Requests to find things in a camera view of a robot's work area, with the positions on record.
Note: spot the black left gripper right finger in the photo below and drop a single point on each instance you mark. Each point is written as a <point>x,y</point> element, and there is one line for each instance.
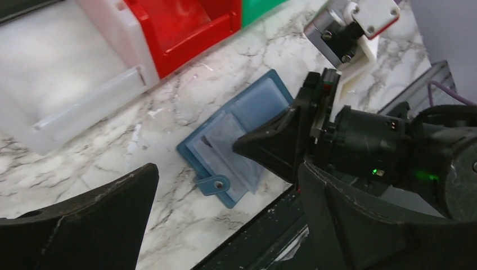
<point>351,229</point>

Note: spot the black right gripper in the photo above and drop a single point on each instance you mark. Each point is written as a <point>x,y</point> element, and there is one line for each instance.
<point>432,155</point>

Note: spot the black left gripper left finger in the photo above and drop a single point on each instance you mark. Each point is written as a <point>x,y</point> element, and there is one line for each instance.
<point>99,229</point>

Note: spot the blue leather card holder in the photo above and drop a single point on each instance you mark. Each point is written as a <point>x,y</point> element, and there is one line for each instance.
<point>208,150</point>

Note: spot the green plastic bin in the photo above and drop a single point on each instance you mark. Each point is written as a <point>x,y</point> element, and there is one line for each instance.
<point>254,9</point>

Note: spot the red plastic bin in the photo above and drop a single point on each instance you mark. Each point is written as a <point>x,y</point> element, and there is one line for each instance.
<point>177,31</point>

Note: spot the translucent white plastic bin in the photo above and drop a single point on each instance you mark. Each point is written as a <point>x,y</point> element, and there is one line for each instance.
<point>65,65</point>

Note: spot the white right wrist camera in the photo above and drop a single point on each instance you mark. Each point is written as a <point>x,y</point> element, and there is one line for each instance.
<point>346,33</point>

